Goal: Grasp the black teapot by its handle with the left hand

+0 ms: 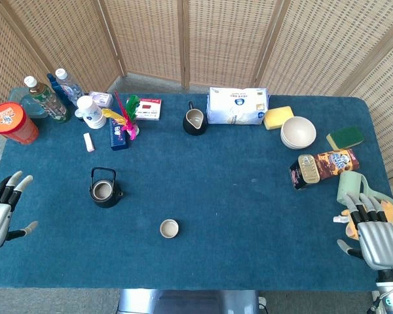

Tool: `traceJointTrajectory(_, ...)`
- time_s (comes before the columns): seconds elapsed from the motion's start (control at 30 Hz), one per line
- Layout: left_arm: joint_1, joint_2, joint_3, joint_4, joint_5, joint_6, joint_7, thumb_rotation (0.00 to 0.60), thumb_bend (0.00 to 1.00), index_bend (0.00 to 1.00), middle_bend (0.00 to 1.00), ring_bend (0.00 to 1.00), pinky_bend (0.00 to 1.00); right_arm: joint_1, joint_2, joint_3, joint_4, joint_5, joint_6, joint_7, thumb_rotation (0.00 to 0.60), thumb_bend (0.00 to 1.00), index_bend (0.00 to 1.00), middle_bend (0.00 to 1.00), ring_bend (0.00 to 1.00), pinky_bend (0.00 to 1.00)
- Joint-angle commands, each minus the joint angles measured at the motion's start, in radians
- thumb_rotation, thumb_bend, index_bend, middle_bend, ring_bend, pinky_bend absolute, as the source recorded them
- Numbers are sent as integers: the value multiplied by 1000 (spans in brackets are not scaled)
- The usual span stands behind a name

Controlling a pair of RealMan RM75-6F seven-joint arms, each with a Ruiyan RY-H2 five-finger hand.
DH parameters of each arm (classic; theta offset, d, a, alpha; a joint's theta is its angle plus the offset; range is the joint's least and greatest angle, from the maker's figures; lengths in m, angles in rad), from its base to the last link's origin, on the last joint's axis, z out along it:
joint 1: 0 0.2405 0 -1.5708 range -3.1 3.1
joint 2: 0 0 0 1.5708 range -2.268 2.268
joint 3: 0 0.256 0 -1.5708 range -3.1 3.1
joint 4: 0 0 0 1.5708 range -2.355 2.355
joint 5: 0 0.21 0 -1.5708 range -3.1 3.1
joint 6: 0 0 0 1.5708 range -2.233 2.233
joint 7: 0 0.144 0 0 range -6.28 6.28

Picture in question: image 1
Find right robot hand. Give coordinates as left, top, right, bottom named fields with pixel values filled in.
left=336, top=192, right=393, bottom=271

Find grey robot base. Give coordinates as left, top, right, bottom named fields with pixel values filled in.
left=117, top=288, right=260, bottom=314

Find small ceramic cup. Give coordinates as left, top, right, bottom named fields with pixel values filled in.
left=159, top=218, right=180, bottom=239

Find yellow plush toy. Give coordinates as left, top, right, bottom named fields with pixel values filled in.
left=341, top=200, right=393, bottom=247

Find pale green mug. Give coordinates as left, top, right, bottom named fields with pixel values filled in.
left=336, top=171, right=393, bottom=206

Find brown cookie box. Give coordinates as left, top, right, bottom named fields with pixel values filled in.
left=288, top=148, right=360, bottom=191

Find orange lidded snack cup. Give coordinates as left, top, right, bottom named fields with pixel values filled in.
left=0, top=101, right=40, bottom=145

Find gold sardine tin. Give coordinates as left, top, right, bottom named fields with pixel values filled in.
left=297, top=154, right=321, bottom=184

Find green scouring sponge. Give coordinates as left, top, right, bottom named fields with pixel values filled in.
left=326, top=126, right=365, bottom=151

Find white eraser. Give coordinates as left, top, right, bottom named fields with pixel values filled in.
left=83, top=132, right=96, bottom=153

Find clear plastic container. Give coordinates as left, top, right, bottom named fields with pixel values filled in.
left=8, top=86, right=50, bottom=119

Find green tea bottle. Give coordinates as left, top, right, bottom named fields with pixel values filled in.
left=23, top=75, right=71, bottom=124

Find beige stacked bowls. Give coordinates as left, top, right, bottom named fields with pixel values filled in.
left=280, top=116, right=317, bottom=150

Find white paper cup stack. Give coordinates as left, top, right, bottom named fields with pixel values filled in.
left=74, top=95, right=107, bottom=130

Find dark blue bottle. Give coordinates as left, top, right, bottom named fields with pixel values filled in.
left=47, top=73, right=73, bottom=107

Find dark blue toothpaste box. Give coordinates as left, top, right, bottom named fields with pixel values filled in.
left=109, top=117, right=130, bottom=152

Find clear water bottle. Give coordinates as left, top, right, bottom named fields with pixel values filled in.
left=54, top=68, right=85, bottom=108

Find yellow sponge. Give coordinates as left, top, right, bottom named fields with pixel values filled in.
left=263, top=105, right=295, bottom=131

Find lavender soap box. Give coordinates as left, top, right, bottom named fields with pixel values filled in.
left=88, top=91, right=114, bottom=109

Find colourful feather shuttlecock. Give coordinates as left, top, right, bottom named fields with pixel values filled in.
left=102, top=90, right=141, bottom=141

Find blue felt table mat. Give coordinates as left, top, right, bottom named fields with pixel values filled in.
left=0, top=86, right=393, bottom=292

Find red white card box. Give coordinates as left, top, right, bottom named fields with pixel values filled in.
left=126, top=96, right=162, bottom=121

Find white flour bag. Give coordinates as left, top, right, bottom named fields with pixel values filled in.
left=206, top=86, right=270, bottom=126

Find black pitcher beige inside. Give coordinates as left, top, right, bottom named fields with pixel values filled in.
left=182, top=101, right=208, bottom=136

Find bamboo folding screen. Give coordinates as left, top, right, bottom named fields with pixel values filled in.
left=0, top=0, right=393, bottom=217

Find black teapot with handle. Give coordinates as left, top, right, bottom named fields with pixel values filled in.
left=88, top=167, right=124, bottom=209

